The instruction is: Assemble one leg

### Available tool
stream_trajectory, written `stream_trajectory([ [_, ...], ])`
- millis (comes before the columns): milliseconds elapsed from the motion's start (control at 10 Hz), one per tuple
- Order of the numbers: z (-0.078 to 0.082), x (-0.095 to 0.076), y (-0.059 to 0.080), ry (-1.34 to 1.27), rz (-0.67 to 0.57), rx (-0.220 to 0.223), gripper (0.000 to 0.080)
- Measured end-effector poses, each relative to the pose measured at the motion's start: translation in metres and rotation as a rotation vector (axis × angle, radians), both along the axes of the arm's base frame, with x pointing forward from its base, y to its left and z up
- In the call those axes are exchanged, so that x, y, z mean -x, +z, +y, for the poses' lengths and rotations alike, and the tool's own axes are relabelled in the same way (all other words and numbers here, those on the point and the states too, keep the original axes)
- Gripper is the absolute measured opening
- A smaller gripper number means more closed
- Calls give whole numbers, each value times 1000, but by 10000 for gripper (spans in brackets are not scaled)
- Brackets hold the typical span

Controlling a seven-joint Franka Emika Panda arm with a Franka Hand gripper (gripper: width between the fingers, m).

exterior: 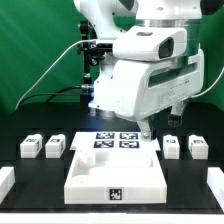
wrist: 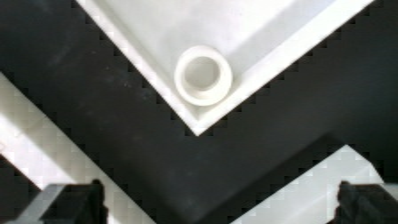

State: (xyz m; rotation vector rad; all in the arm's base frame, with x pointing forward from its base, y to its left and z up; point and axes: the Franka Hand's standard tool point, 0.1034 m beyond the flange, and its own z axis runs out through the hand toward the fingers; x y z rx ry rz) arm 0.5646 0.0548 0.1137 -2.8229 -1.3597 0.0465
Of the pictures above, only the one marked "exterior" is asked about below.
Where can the white left obstacle wall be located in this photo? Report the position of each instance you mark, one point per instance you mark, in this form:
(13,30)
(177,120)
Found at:
(7,180)

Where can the white front table rail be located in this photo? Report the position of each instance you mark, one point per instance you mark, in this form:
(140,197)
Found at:
(19,218)

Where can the white square tabletop part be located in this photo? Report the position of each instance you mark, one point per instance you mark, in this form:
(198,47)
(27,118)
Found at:
(115,176)

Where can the black camera stand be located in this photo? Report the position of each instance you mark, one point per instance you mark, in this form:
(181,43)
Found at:
(87,50)

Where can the white sheet with tags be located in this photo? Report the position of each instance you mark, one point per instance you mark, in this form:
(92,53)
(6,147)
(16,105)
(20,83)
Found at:
(112,140)

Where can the white right obstacle wall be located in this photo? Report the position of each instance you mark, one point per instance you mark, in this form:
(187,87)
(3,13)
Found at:
(215,180)

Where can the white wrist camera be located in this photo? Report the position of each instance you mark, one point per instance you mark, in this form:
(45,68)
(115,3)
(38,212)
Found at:
(150,44)

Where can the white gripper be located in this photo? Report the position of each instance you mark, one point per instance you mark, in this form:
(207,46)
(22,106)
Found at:
(143,89)

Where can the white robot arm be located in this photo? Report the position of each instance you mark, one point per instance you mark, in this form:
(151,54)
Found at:
(113,18)

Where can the white obstacle wall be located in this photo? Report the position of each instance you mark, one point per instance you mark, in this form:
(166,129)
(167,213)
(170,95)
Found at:
(7,180)
(215,180)

